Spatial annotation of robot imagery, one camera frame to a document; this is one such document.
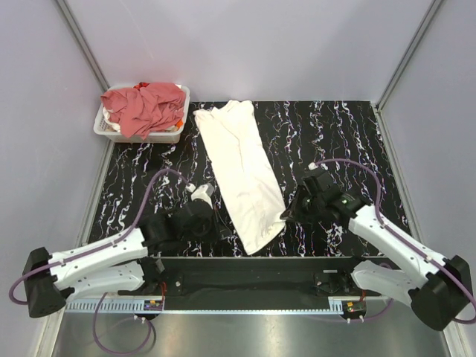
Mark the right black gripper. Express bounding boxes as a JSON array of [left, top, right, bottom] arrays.
[[280, 185, 324, 225]]

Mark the white t-shirt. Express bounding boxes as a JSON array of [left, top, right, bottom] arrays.
[[193, 100, 285, 255]]

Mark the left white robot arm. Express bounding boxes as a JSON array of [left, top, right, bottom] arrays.
[[23, 184, 218, 318]]

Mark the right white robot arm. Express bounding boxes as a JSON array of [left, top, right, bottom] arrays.
[[280, 169, 474, 331]]

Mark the black marbled table mat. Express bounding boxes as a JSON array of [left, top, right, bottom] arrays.
[[89, 101, 409, 257]]

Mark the white plastic laundry basket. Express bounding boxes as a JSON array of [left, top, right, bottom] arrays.
[[93, 84, 190, 144]]

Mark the white garment in basket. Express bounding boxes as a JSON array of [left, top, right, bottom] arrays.
[[102, 107, 120, 132]]

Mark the pink crumpled t-shirt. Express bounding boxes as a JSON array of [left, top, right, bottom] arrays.
[[100, 82, 185, 140]]

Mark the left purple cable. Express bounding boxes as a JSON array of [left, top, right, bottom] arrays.
[[9, 167, 196, 353]]

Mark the purple cable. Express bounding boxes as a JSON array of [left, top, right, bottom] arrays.
[[310, 158, 476, 323], [9, 167, 196, 353]]

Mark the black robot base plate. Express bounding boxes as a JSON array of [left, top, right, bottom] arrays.
[[118, 257, 366, 297]]

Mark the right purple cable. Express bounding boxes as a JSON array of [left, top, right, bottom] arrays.
[[310, 158, 476, 323]]

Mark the grey slotted cable duct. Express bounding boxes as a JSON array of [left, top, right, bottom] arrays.
[[65, 297, 344, 315]]

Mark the left aluminium frame post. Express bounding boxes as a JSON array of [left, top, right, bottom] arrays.
[[54, 0, 109, 91]]

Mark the aluminium frame post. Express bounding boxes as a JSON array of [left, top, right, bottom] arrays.
[[375, 0, 446, 111], [54, 0, 109, 91]]

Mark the right aluminium frame post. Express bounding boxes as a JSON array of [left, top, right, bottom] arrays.
[[375, 0, 446, 111]]

